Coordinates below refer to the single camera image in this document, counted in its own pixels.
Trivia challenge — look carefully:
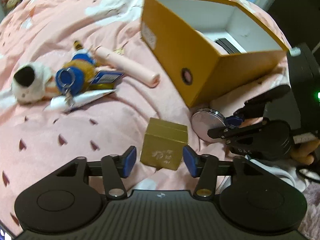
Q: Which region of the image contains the round silver tin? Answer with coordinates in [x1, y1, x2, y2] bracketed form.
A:
[191, 108, 226, 143]

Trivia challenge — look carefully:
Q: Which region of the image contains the gold small gift box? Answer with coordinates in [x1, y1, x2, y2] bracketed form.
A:
[140, 118, 188, 171]

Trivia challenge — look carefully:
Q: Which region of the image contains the person's hand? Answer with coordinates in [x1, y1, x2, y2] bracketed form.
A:
[290, 139, 320, 165]

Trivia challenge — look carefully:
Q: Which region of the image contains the orange cardboard box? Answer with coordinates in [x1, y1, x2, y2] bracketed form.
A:
[141, 0, 288, 108]

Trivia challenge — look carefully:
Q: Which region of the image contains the white paper packet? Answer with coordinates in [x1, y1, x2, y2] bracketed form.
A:
[44, 89, 116, 112]

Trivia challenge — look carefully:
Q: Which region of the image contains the pink tube stick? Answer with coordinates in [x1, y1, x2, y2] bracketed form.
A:
[93, 46, 160, 88]

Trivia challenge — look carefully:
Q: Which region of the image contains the pink cloud-print bed quilt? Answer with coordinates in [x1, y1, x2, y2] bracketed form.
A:
[1, 0, 286, 235]

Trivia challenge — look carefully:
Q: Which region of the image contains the blue duck plush keychain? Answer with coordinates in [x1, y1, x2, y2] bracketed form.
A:
[55, 40, 124, 98]

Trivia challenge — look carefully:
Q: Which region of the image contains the white puppy plush keychain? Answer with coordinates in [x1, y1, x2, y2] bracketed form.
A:
[1, 62, 61, 109]

